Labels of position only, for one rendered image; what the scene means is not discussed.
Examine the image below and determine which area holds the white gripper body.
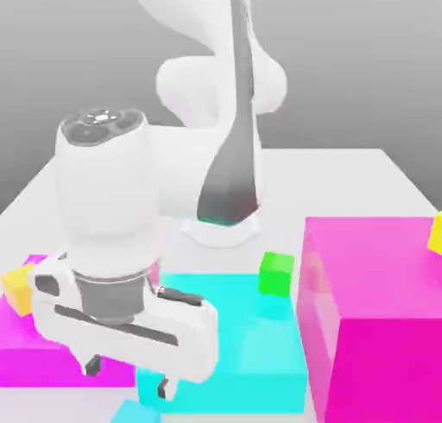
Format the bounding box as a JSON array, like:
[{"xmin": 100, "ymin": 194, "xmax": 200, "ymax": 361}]
[{"xmin": 30, "ymin": 291, "xmax": 220, "ymax": 385}]

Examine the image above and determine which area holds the small yellow cube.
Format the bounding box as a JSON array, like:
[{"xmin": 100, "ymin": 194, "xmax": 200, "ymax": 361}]
[
  {"xmin": 426, "ymin": 211, "xmax": 442, "ymax": 256},
  {"xmin": 1, "ymin": 262, "xmax": 36, "ymax": 318}
]

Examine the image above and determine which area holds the small green cube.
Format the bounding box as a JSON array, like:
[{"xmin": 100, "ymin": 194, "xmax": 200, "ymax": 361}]
[{"xmin": 258, "ymin": 251, "xmax": 296, "ymax": 299}]

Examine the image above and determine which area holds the large magenta box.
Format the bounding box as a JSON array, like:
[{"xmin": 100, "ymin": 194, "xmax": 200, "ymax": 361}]
[{"xmin": 0, "ymin": 253, "xmax": 162, "ymax": 388}]

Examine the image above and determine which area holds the large cyan box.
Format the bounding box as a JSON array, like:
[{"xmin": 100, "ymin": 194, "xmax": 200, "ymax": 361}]
[{"xmin": 135, "ymin": 272, "xmax": 309, "ymax": 416}]

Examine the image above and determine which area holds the large pink box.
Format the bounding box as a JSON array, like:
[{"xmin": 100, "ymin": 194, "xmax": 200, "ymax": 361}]
[{"xmin": 295, "ymin": 216, "xmax": 442, "ymax": 423}]

